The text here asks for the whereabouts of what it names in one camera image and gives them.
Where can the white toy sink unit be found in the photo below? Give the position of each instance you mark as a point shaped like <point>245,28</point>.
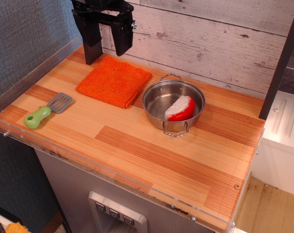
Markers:
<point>273,163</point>

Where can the dark post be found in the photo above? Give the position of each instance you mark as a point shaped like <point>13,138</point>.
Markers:
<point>278,74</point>
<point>92,53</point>

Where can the dark left post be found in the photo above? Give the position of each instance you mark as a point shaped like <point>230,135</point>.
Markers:
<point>92,53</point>

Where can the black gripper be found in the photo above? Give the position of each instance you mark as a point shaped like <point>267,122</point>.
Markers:
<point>89,13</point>

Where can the stainless steel pot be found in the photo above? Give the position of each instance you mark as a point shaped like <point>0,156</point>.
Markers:
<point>160,96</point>

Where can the green and gray spatula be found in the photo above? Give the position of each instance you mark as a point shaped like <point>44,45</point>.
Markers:
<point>57,105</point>

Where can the yellow object bottom left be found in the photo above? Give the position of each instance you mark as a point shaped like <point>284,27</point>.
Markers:
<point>16,228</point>

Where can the red and white toy cheese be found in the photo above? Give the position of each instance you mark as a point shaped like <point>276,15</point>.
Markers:
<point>182,109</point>

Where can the gray toy fridge cabinet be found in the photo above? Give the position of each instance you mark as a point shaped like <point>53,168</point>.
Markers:
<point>187,182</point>

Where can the dark right post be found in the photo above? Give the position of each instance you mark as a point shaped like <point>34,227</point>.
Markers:
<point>278,74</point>

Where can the orange knitted cloth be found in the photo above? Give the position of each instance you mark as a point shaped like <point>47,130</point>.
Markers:
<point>114,82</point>

